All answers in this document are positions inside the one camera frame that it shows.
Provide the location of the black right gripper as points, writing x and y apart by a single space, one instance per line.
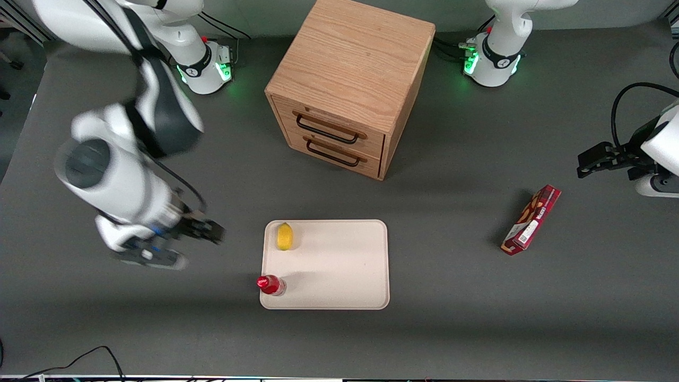
189 226

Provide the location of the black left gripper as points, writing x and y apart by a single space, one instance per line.
633 152

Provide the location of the red coke bottle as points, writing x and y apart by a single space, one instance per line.
269 285

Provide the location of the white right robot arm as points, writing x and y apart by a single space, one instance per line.
159 106

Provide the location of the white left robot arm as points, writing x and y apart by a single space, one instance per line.
504 32

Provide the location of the beige plastic tray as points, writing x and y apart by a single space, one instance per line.
339 265

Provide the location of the yellow lemon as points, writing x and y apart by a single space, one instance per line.
285 237

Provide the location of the red snack box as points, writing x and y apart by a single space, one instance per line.
531 220

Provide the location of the wooden two-drawer cabinet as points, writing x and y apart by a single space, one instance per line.
350 69

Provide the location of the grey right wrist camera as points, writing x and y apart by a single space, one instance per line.
154 257

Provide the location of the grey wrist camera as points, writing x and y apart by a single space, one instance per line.
658 185
154 257

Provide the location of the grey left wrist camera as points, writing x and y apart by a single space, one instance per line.
658 185

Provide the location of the aluminium frame profile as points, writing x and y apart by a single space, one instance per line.
671 11

